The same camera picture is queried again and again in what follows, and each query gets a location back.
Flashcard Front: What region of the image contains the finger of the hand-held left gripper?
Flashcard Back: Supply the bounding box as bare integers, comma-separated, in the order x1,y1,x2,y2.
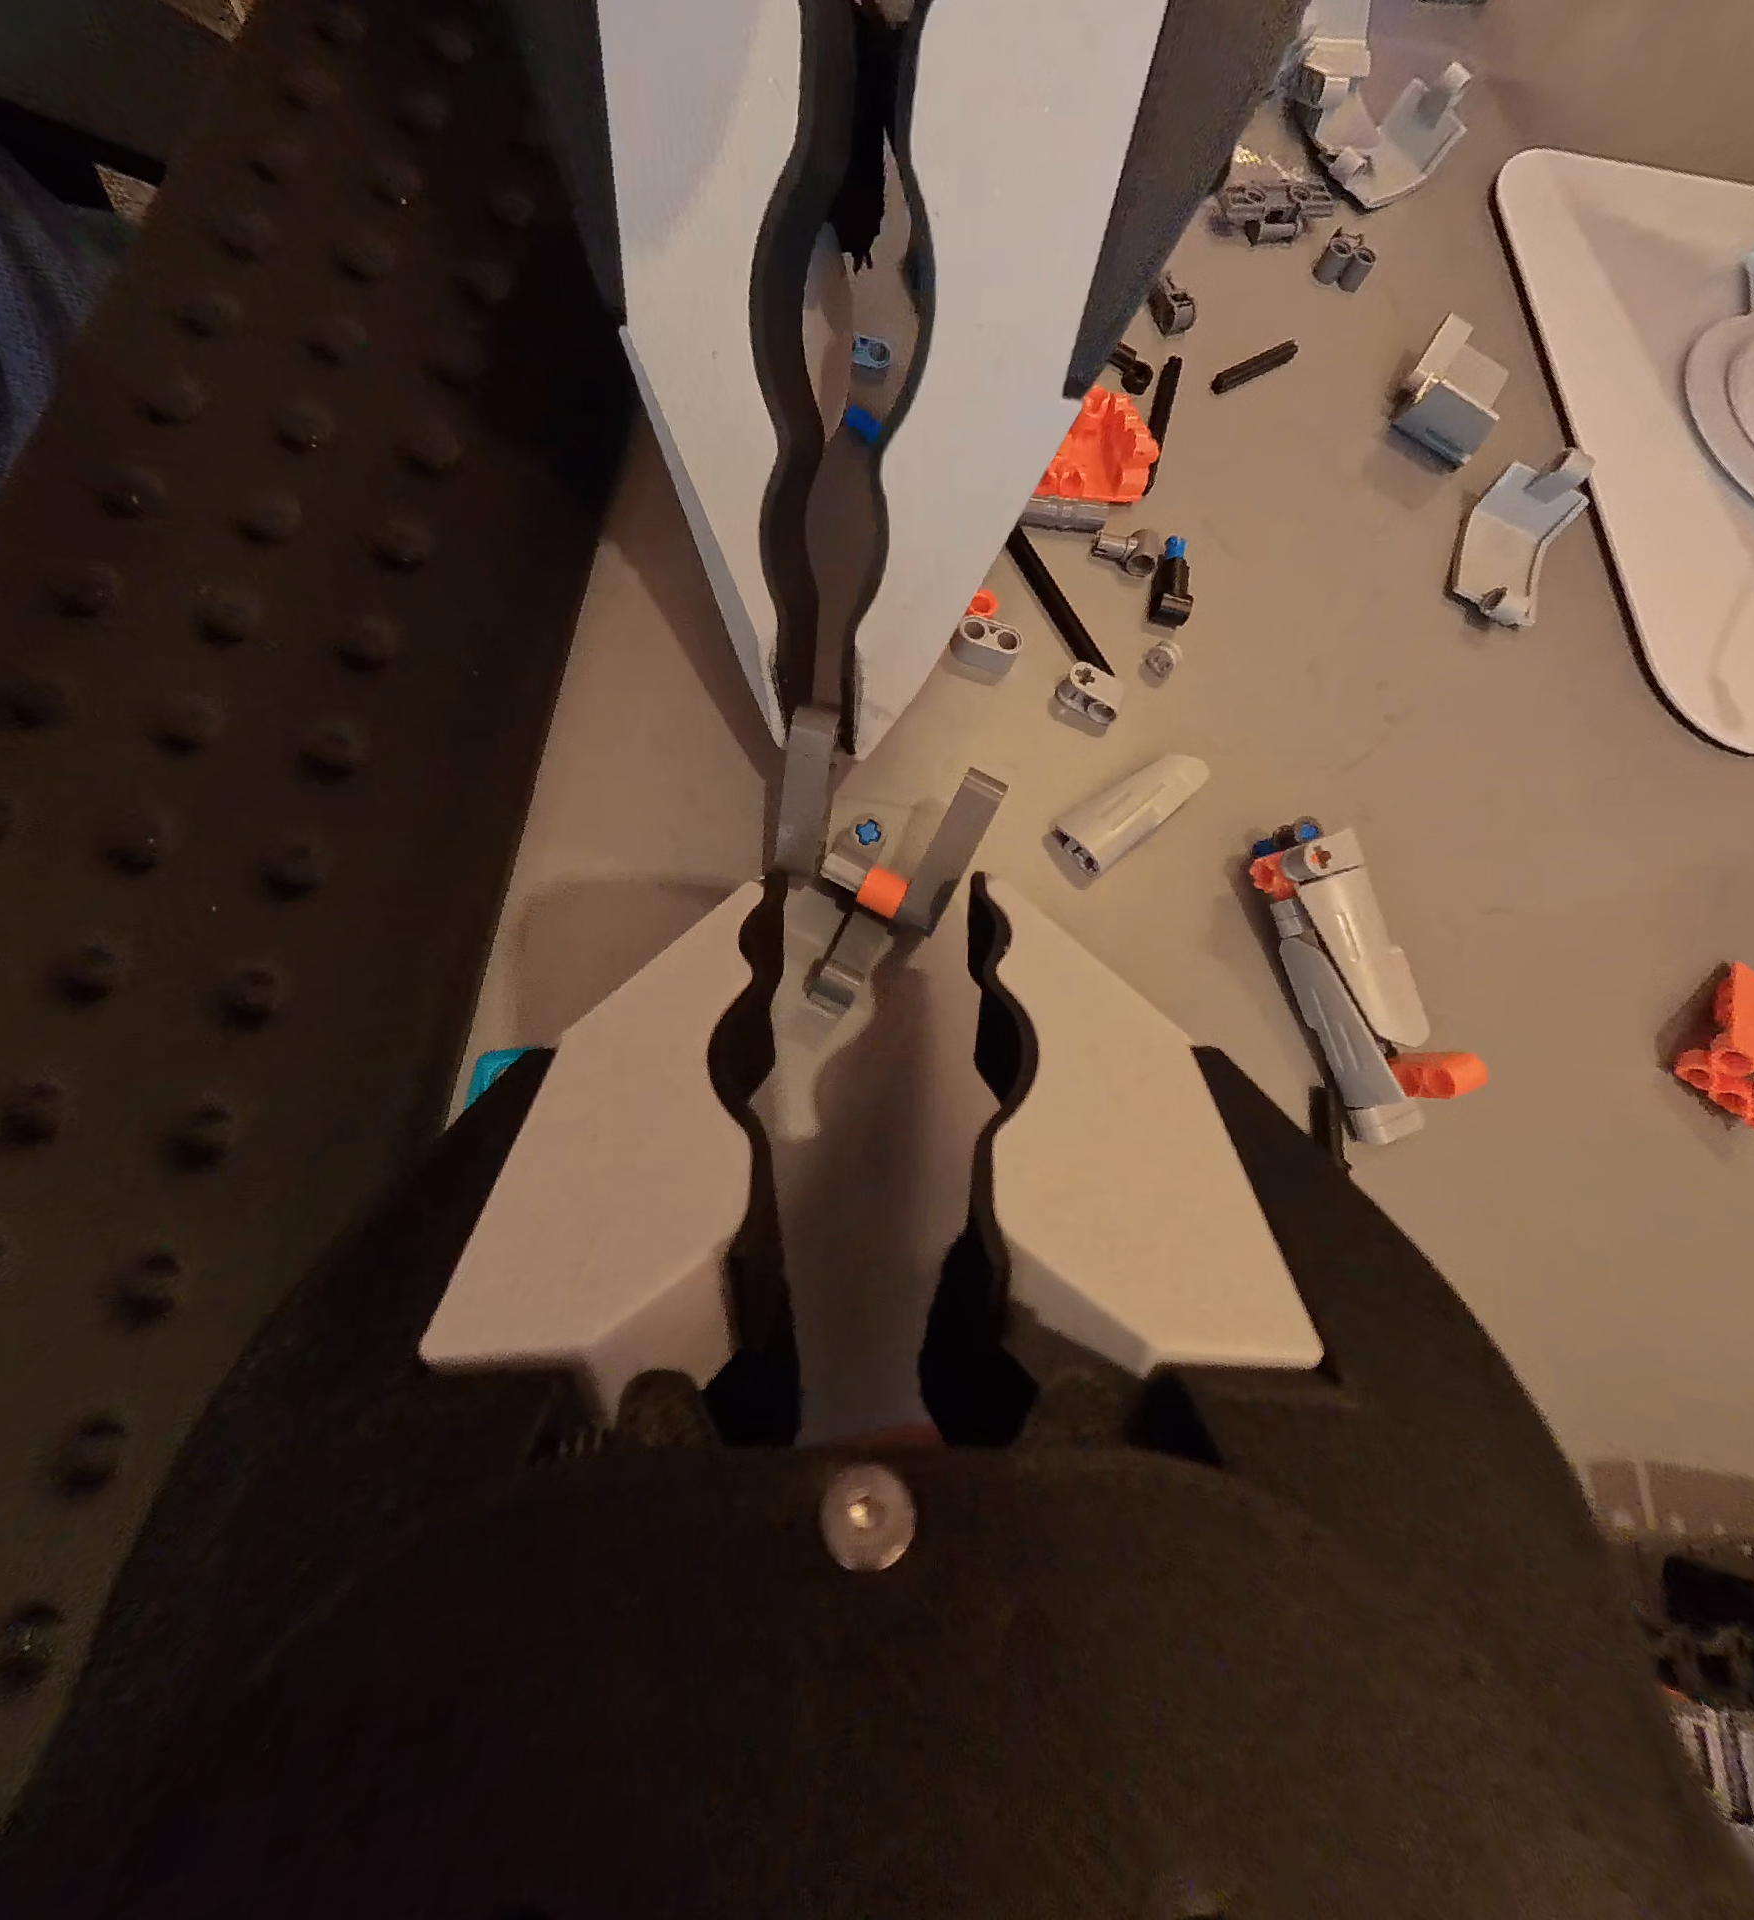
598,0,852,746
817,0,1171,758

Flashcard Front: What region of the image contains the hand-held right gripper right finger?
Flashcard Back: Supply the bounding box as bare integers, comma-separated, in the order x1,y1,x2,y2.
919,869,1329,1449

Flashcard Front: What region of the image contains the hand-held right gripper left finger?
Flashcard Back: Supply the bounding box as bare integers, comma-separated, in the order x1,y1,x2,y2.
420,878,805,1449

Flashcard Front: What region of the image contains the grey beam assembly orange bush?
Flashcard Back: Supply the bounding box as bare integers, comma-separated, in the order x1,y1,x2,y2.
769,707,1008,1053

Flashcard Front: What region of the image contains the dark grey connector cluster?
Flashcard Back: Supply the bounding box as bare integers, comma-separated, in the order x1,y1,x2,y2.
1213,177,1339,247

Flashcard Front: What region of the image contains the cyan plastic separator tool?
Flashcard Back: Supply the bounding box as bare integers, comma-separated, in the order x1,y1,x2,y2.
460,1046,557,1119

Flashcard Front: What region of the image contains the large orange angular brick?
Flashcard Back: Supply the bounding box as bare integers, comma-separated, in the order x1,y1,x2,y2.
1034,387,1163,504

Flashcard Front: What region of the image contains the grey panel assembly orange connector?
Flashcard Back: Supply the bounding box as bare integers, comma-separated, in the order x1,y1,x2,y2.
1250,818,1486,1149

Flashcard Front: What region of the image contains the long black axle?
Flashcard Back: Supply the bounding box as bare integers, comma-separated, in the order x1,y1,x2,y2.
1005,525,1116,680

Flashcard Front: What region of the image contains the grey blocky panel piece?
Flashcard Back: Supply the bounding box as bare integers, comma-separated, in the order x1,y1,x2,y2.
1391,312,1513,470

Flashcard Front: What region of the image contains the light grey curved panel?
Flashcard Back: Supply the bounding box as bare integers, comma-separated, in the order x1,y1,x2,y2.
1052,754,1210,879

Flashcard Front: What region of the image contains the grey curved panel with clip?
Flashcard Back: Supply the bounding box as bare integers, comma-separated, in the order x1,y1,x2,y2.
1447,449,1591,630

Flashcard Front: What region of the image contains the orange wedge brick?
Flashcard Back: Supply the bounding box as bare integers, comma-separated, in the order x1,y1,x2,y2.
1672,960,1754,1140

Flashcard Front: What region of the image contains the black dimpled mat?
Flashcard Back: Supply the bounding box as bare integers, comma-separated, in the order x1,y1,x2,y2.
0,0,626,1920

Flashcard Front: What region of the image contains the light grey frame piece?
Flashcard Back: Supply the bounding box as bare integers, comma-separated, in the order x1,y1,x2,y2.
1289,31,1474,209

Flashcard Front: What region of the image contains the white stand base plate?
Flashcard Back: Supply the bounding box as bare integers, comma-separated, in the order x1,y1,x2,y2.
1492,148,1754,758

